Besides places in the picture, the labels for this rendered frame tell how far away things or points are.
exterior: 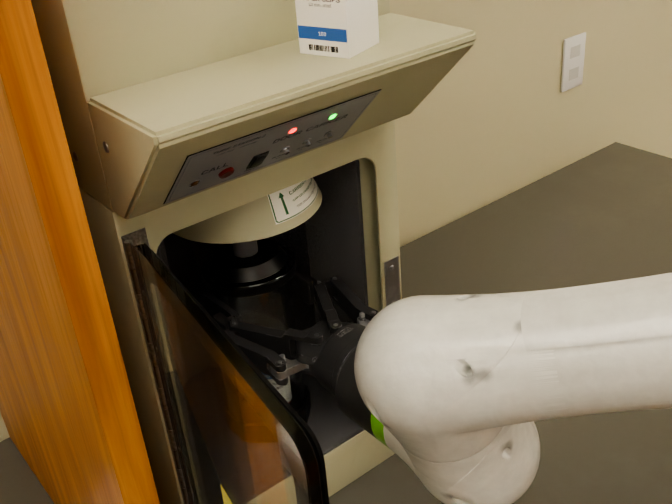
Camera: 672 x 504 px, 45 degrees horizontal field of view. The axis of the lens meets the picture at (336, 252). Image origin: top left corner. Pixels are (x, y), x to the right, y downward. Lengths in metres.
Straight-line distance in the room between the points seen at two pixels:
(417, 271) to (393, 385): 0.89
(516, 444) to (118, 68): 0.43
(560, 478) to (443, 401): 0.52
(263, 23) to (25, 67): 0.25
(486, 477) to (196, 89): 0.38
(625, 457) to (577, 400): 0.56
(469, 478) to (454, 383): 0.12
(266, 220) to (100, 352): 0.25
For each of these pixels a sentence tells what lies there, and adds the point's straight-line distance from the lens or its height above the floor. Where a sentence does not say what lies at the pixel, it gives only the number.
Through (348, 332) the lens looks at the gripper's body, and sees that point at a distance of 0.80.
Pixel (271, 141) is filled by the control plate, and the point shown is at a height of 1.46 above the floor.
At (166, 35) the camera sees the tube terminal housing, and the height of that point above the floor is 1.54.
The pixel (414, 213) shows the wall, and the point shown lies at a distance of 1.59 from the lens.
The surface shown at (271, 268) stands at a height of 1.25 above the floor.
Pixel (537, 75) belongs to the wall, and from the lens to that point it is 1.76.
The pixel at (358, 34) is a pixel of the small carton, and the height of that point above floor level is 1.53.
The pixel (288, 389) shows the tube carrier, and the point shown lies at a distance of 0.99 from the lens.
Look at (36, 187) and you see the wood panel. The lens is 0.57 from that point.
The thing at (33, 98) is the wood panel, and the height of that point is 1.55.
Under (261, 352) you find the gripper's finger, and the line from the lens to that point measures 0.83.
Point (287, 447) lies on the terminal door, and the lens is 0.48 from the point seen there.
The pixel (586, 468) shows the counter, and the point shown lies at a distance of 1.10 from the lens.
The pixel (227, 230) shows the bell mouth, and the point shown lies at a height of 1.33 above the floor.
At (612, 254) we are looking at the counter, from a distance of 1.54.
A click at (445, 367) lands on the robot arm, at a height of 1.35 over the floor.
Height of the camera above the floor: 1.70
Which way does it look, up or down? 30 degrees down
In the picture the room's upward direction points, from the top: 5 degrees counter-clockwise
